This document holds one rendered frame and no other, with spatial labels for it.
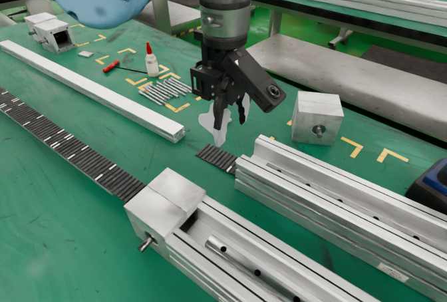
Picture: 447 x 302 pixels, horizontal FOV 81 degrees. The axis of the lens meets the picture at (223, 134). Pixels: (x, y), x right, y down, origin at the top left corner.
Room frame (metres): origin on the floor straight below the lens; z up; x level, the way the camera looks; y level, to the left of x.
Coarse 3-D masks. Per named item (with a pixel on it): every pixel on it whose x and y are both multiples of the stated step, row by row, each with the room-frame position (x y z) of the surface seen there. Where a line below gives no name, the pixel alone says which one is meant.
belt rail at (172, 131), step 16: (16, 48) 0.98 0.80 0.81; (32, 64) 0.89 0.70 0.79; (48, 64) 0.85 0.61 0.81; (64, 80) 0.77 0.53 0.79; (80, 80) 0.74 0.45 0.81; (96, 96) 0.66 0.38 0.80; (112, 96) 0.65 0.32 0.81; (128, 112) 0.58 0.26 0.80; (144, 112) 0.57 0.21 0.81; (160, 128) 0.51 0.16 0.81; (176, 128) 0.50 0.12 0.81
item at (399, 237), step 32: (256, 160) 0.38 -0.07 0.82; (288, 160) 0.35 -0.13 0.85; (320, 160) 0.34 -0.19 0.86; (256, 192) 0.31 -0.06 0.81; (288, 192) 0.28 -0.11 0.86; (320, 192) 0.27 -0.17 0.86; (352, 192) 0.28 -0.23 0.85; (384, 192) 0.27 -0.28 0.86; (320, 224) 0.24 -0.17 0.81; (352, 224) 0.21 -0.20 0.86; (384, 224) 0.21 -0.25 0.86; (416, 224) 0.22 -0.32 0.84; (384, 256) 0.18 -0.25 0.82; (416, 256) 0.16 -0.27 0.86; (416, 288) 0.15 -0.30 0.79
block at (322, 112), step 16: (304, 96) 0.55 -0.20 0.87; (320, 96) 0.55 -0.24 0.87; (336, 96) 0.55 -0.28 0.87; (304, 112) 0.49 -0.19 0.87; (320, 112) 0.48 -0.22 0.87; (336, 112) 0.48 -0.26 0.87; (304, 128) 0.48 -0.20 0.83; (320, 128) 0.48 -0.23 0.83; (336, 128) 0.47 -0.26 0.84; (320, 144) 0.48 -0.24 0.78
